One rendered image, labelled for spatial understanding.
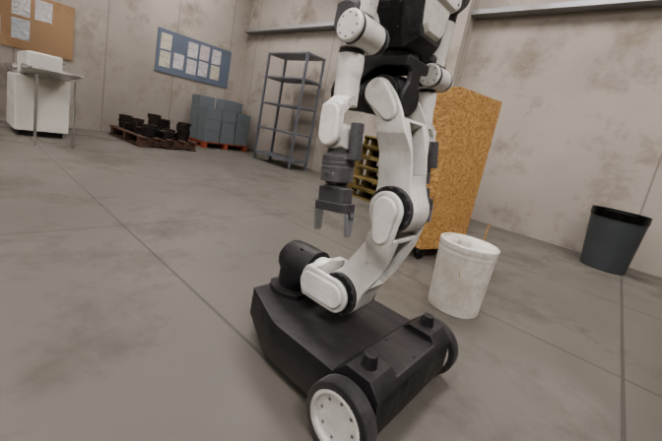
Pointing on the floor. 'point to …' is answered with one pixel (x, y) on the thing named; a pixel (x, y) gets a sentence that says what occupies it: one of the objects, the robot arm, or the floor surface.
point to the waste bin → (613, 239)
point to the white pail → (462, 274)
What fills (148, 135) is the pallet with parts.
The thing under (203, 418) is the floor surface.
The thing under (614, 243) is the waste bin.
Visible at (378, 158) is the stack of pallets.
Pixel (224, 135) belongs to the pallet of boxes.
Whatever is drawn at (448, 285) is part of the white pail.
